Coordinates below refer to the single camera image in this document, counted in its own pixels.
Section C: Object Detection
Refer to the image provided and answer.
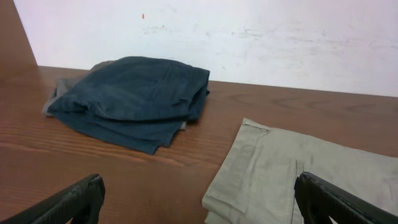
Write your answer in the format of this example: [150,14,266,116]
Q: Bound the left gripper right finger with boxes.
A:
[294,172,397,224]

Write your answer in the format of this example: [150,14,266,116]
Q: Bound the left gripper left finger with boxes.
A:
[1,174,106,224]

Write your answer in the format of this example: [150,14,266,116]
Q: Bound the folded navy blue shorts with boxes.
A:
[48,57,210,154]

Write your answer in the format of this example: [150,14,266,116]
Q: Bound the khaki green shorts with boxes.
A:
[202,119,397,223]

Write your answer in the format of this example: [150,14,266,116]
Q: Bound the folded grey shorts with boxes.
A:
[42,60,114,117]

